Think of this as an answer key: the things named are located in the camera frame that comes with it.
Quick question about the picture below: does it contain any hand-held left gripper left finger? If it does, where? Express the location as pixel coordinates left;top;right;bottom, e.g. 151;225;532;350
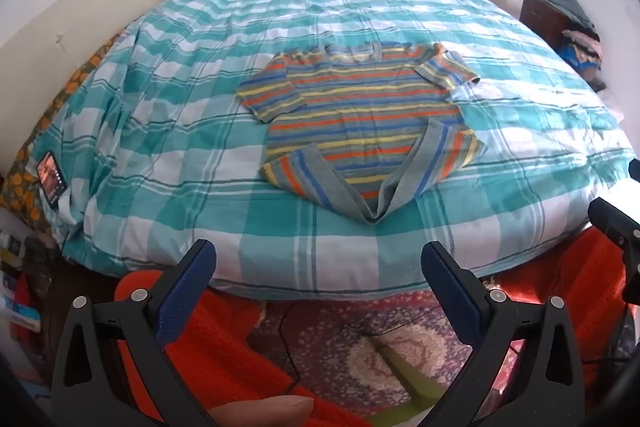
50;238;221;427

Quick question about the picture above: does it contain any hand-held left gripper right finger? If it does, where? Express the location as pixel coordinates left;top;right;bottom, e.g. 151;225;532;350
421;241;586;427

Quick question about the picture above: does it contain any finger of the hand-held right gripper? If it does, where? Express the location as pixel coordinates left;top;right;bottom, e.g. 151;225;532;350
588;197;640;303

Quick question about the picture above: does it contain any striped knitted sweater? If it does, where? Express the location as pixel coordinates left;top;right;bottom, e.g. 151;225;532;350
236;42;488;225

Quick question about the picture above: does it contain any pile of clothes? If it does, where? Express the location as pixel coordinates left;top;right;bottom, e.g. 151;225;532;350
537;0;608;92

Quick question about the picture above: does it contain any person's left hand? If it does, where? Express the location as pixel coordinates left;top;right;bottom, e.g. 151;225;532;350
207;396;315;427

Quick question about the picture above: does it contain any green stool leg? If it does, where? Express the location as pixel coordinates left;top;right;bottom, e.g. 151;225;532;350
372;337;451;414

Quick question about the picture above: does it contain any patterned rug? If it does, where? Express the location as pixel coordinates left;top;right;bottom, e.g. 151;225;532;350
245;287;506;418

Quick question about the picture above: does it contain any teal checked bedspread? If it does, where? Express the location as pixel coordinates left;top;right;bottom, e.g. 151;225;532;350
60;0;636;300

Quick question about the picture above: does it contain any pile of colourful boxes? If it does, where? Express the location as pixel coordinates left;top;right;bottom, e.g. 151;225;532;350
0;207;56;358

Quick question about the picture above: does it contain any black smartphone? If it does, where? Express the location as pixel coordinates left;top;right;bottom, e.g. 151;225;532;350
37;150;68;210

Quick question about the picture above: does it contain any dark wooden cabinet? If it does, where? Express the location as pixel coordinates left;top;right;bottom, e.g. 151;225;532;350
519;0;571;52

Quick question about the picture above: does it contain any cream padded headboard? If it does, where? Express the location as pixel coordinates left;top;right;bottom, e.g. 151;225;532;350
0;0;196;168

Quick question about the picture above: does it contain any black cable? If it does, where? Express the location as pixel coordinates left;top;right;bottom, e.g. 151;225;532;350
277;297;307;395

